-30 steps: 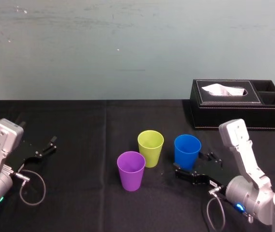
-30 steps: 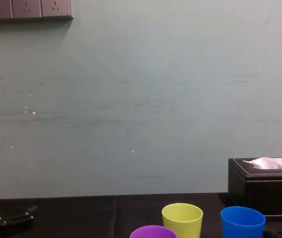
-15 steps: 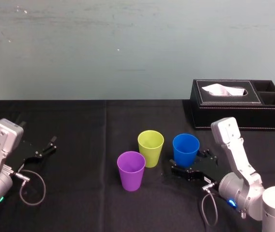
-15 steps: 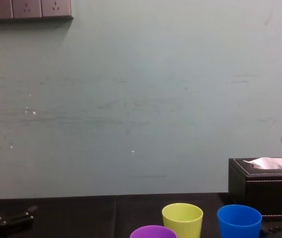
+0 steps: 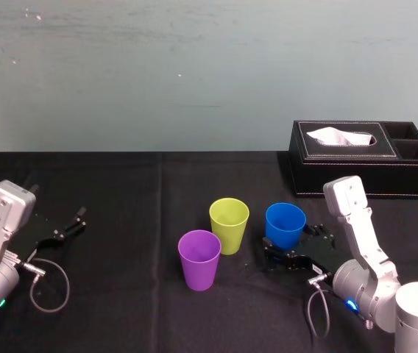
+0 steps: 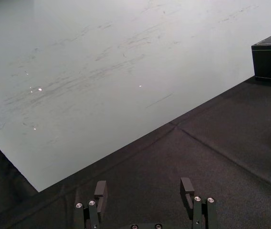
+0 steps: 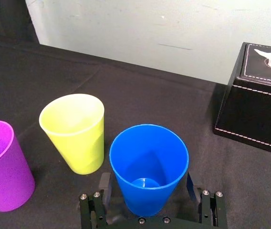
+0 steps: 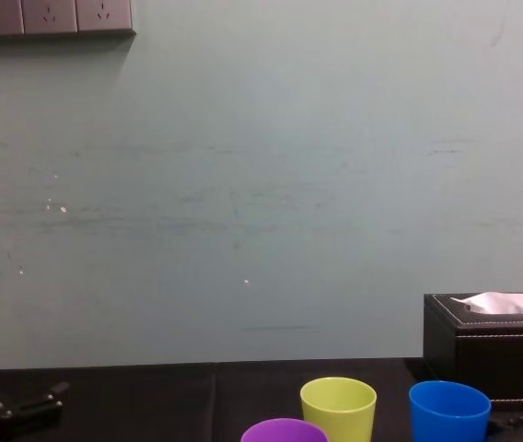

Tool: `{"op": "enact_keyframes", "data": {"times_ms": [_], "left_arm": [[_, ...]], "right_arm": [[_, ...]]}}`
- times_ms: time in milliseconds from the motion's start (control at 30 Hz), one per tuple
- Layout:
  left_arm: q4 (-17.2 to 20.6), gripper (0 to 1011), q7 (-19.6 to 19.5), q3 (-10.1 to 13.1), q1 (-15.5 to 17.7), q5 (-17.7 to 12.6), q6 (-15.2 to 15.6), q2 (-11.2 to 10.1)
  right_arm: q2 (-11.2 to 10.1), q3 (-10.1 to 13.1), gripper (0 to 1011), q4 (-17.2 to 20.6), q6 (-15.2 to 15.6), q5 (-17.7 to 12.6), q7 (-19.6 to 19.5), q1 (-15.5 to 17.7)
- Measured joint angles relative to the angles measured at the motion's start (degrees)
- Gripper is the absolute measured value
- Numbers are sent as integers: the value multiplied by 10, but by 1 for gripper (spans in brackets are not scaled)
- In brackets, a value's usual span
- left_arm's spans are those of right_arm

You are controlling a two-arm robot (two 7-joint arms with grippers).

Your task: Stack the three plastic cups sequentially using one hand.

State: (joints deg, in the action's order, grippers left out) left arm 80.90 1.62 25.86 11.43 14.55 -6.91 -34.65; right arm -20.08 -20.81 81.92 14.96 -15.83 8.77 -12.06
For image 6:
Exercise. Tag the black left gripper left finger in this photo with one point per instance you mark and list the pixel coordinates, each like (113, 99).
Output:
(101, 198)

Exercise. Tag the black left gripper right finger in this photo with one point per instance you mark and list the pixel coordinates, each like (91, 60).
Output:
(188, 193)

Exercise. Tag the black table cloth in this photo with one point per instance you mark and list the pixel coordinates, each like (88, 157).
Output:
(173, 171)

